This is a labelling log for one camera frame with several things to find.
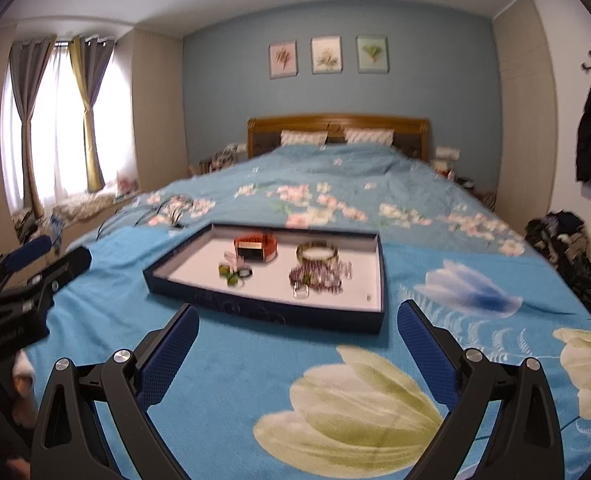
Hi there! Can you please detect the amber bangle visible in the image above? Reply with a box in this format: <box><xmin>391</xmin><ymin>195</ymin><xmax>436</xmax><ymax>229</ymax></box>
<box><xmin>295</xmin><ymin>241</ymin><xmax>339</xmax><ymax>263</ymax></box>

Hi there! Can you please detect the person's left hand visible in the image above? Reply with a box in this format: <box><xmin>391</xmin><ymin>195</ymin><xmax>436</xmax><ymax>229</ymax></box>
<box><xmin>10</xmin><ymin>349</ymin><xmax>37</xmax><ymax>401</ymax></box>

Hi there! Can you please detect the grey and yellow curtain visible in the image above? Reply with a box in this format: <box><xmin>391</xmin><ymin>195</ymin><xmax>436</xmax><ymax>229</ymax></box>
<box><xmin>68</xmin><ymin>35</ymin><xmax>116</xmax><ymax>193</ymax></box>

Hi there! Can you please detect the patterned white pillow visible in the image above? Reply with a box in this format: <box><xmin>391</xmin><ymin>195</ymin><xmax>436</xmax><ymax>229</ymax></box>
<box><xmin>344</xmin><ymin>127</ymin><xmax>395</xmax><ymax>147</ymax></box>
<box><xmin>280</xmin><ymin>129</ymin><xmax>329</xmax><ymax>147</ymax></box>

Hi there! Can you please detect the wooden bed headboard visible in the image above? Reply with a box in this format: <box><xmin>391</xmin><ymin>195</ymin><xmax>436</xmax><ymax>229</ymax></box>
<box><xmin>247</xmin><ymin>113</ymin><xmax>431</xmax><ymax>163</ymax></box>

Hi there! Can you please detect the crumpled pale blanket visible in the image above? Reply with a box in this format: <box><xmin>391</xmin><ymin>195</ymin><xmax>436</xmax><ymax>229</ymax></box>
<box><xmin>53</xmin><ymin>192</ymin><xmax>116</xmax><ymax>221</ymax></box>

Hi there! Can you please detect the beige wall cabinet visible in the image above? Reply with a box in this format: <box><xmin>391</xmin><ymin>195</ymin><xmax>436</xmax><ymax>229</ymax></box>
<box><xmin>130</xmin><ymin>27</ymin><xmax>191</xmax><ymax>193</ymax></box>

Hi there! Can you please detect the black cable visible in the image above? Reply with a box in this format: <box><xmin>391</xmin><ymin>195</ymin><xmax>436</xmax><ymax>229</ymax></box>
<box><xmin>98</xmin><ymin>195</ymin><xmax>196</xmax><ymax>233</ymax></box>

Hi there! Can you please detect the window seat cabinet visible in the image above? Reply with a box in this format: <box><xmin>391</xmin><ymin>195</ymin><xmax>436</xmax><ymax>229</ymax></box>
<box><xmin>0</xmin><ymin>190</ymin><xmax>141</xmax><ymax>271</ymax></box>

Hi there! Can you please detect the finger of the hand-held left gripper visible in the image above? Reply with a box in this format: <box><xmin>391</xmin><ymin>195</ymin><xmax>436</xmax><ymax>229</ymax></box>
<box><xmin>0</xmin><ymin>246</ymin><xmax>94</xmax><ymax>313</ymax></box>
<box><xmin>0</xmin><ymin>235</ymin><xmax>54</xmax><ymax>291</ymax></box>

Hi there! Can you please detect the dark blue shallow box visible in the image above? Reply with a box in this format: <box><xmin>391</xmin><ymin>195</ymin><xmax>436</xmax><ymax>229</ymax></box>
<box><xmin>143</xmin><ymin>222</ymin><xmax>386</xmax><ymax>335</ymax></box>

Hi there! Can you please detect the grey-blue floral duvet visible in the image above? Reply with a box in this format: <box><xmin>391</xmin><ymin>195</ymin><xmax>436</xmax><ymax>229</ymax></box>
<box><xmin>96</xmin><ymin>144</ymin><xmax>531</xmax><ymax>261</ymax></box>

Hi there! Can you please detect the orange smart watch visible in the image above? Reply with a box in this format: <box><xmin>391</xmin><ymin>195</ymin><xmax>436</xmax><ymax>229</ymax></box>
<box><xmin>233</xmin><ymin>232</ymin><xmax>279</xmax><ymax>263</ymax></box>

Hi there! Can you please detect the white sheer curtain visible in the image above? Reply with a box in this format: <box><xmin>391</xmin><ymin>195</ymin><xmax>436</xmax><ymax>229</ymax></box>
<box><xmin>0</xmin><ymin>45</ymin><xmax>139</xmax><ymax>211</ymax></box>

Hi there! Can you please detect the green leaf framed picture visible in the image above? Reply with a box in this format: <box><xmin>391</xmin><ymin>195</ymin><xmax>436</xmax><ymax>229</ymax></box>
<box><xmin>356</xmin><ymin>35</ymin><xmax>390</xmax><ymax>73</ymax></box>

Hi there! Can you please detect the cluttered bedside table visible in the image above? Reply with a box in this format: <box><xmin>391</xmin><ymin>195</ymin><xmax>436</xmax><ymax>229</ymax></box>
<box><xmin>198</xmin><ymin>145</ymin><xmax>249</xmax><ymax>176</ymax></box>
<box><xmin>433</xmin><ymin>157</ymin><xmax>499</xmax><ymax>211</ymax></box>

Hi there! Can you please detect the blue flower print blanket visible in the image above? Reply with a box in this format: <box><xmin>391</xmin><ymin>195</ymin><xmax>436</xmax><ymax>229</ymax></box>
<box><xmin>26</xmin><ymin>225</ymin><xmax>591</xmax><ymax>480</ymax></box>

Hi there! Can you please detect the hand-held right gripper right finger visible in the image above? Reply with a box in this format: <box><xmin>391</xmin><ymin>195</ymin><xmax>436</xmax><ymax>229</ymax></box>
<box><xmin>397</xmin><ymin>300</ymin><xmax>566</xmax><ymax>480</ymax></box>

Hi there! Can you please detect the pile of dark clothes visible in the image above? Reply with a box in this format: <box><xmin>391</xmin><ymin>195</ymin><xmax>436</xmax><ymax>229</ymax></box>
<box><xmin>524</xmin><ymin>211</ymin><xmax>591</xmax><ymax>321</ymax></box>

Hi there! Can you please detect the purple bead necklace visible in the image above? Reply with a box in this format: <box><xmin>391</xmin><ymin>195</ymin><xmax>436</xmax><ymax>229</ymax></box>
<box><xmin>288</xmin><ymin>260</ymin><xmax>351</xmax><ymax>293</ymax></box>

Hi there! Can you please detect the tall beige wardrobe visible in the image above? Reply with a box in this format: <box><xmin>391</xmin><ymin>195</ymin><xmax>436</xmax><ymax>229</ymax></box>
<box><xmin>490</xmin><ymin>0</ymin><xmax>559</xmax><ymax>226</ymax></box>

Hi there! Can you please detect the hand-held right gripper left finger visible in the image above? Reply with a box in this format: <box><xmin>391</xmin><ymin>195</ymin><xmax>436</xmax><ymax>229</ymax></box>
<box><xmin>30</xmin><ymin>304</ymin><xmax>200</xmax><ymax>480</ymax></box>

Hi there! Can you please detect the white flower framed picture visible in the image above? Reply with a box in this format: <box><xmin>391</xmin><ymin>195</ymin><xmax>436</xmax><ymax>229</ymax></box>
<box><xmin>310</xmin><ymin>36</ymin><xmax>343</xmax><ymax>75</ymax></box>

